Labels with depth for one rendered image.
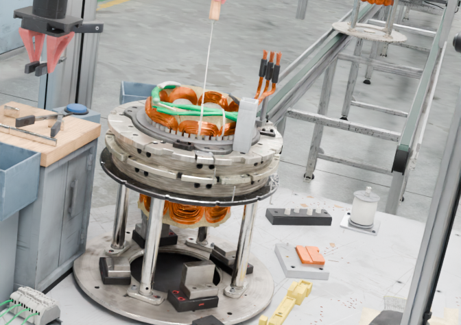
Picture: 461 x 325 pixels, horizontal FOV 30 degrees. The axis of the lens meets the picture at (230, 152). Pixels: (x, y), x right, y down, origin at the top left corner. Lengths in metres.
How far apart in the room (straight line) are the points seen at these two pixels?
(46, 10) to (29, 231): 0.37
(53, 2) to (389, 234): 1.01
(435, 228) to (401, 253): 0.70
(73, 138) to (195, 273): 0.32
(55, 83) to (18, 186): 0.56
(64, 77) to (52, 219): 0.47
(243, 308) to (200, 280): 0.09
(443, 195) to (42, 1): 0.72
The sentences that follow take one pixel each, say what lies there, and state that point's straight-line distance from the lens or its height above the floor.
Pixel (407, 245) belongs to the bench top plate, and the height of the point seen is 0.78.
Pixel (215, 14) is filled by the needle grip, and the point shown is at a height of 1.30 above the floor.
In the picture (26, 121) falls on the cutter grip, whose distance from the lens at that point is 1.51.
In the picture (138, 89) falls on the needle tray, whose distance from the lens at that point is 1.91.
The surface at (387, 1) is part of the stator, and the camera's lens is 4.42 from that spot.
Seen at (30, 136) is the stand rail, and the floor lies 1.07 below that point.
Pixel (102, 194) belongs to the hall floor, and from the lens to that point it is 4.00.
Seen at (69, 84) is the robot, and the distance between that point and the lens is 1.93.
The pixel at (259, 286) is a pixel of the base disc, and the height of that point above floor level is 0.80.
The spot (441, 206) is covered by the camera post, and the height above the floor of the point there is 1.14.
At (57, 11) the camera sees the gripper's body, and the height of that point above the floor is 1.28.
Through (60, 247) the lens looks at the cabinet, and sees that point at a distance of 1.61.
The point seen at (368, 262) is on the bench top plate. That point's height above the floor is 0.78.
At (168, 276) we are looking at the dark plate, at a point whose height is 0.78.
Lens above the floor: 1.58
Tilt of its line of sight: 19 degrees down
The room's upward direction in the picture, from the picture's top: 9 degrees clockwise
